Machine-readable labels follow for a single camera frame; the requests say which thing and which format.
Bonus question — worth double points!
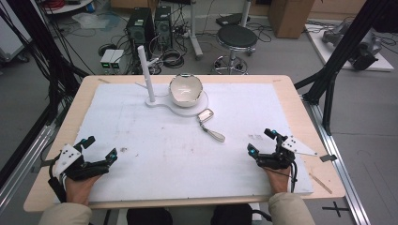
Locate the person's left hand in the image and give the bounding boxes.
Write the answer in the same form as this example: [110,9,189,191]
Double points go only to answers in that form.
[64,173,102,206]

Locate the black round stool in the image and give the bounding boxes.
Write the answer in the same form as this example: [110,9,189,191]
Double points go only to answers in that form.
[213,23,259,75]

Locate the aluminium rail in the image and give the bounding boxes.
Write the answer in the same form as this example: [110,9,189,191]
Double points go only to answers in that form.
[0,123,57,215]
[300,93,374,225]

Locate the black computer tower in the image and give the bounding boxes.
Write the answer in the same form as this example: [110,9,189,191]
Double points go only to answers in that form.
[125,7,156,60]
[154,5,174,51]

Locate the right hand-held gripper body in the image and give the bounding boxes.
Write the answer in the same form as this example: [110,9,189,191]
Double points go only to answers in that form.
[258,135,318,171]

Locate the white table leg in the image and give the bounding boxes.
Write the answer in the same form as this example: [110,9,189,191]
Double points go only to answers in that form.
[187,0,205,61]

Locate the white bowl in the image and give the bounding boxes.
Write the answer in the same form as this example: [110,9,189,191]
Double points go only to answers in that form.
[169,72,204,109]

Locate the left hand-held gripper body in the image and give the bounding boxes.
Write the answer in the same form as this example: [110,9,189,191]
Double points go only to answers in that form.
[53,143,109,182]

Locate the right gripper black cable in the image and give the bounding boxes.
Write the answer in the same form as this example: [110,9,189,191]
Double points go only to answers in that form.
[289,160,299,193]

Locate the white platform board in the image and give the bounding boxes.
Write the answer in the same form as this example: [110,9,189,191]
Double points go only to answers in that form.
[304,23,395,73]

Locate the cardboard box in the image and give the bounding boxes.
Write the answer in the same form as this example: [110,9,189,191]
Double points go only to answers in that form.
[268,0,315,39]

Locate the grey machine on platform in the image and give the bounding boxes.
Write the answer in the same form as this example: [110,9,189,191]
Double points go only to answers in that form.
[321,22,383,71]

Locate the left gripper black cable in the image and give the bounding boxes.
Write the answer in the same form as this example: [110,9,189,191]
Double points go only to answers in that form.
[47,155,68,203]

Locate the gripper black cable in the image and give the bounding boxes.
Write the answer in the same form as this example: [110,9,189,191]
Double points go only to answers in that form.
[289,160,299,193]
[47,155,68,203]

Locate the silver key fob with strap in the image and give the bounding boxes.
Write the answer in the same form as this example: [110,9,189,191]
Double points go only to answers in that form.
[196,108,226,143]

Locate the coiled black cable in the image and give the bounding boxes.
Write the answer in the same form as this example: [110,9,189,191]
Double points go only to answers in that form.
[161,48,186,69]

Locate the white stand with upright post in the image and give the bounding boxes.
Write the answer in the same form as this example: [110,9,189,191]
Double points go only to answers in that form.
[137,45,209,118]

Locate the person's legs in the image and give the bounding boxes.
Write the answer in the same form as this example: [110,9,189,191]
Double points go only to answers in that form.
[126,203,253,225]

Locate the black metal frame stand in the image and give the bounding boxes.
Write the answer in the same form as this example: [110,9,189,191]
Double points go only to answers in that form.
[0,0,92,188]
[294,0,398,137]

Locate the person's right hand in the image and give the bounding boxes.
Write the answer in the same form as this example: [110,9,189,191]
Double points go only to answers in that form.
[264,166,293,195]

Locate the white paper sheet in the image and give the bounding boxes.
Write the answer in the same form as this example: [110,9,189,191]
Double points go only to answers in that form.
[53,82,314,204]

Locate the white power supply box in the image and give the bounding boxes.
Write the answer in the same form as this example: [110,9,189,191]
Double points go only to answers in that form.
[99,49,116,70]
[109,49,126,71]

